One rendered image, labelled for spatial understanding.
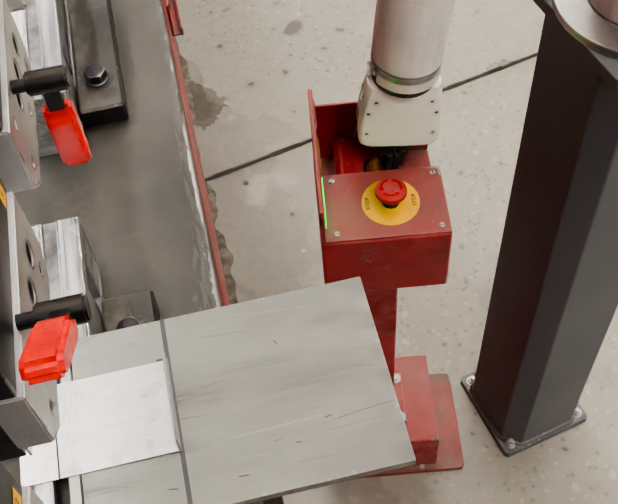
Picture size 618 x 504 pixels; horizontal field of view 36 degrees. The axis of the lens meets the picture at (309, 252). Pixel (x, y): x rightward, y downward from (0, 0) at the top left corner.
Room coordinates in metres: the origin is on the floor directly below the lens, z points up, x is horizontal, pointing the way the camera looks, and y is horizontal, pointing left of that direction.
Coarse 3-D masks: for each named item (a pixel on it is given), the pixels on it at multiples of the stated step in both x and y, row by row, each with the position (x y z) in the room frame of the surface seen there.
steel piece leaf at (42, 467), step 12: (48, 444) 0.33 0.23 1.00; (24, 456) 0.32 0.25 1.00; (36, 456) 0.32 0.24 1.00; (48, 456) 0.32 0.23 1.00; (24, 468) 0.31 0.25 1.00; (36, 468) 0.31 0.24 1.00; (48, 468) 0.31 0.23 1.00; (24, 480) 0.30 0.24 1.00; (36, 480) 0.30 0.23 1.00; (48, 480) 0.30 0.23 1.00
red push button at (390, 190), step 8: (384, 184) 0.71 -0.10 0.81; (392, 184) 0.71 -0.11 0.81; (400, 184) 0.71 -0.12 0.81; (376, 192) 0.70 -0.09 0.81; (384, 192) 0.70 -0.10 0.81; (392, 192) 0.70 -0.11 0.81; (400, 192) 0.70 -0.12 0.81; (384, 200) 0.69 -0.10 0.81; (392, 200) 0.69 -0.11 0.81; (400, 200) 0.69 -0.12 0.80; (392, 208) 0.70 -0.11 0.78
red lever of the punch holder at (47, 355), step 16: (48, 304) 0.29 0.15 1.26; (64, 304) 0.29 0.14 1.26; (80, 304) 0.29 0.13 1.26; (16, 320) 0.29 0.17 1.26; (32, 320) 0.29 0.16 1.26; (48, 320) 0.27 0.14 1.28; (64, 320) 0.27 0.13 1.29; (80, 320) 0.29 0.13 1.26; (32, 336) 0.25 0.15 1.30; (48, 336) 0.25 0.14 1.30; (64, 336) 0.25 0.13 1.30; (32, 352) 0.24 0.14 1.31; (48, 352) 0.23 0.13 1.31; (64, 352) 0.24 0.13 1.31; (32, 368) 0.23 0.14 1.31; (48, 368) 0.23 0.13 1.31; (64, 368) 0.23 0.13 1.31; (32, 384) 0.22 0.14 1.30
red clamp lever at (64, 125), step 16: (16, 80) 0.50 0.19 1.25; (32, 80) 0.49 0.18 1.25; (48, 80) 0.49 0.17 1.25; (64, 80) 0.49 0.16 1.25; (32, 96) 0.49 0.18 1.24; (48, 96) 0.49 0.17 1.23; (48, 112) 0.49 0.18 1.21; (64, 112) 0.49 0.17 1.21; (48, 128) 0.49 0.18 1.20; (64, 128) 0.49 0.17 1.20; (80, 128) 0.50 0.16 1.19; (64, 144) 0.49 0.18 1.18; (80, 144) 0.49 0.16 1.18; (64, 160) 0.49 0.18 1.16; (80, 160) 0.49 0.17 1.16
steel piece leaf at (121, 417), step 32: (64, 384) 0.38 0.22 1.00; (96, 384) 0.38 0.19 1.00; (128, 384) 0.38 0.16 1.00; (160, 384) 0.37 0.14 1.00; (64, 416) 0.35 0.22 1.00; (96, 416) 0.35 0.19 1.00; (128, 416) 0.35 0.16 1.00; (160, 416) 0.34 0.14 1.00; (64, 448) 0.32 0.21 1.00; (96, 448) 0.32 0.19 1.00; (128, 448) 0.32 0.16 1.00; (160, 448) 0.31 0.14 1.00
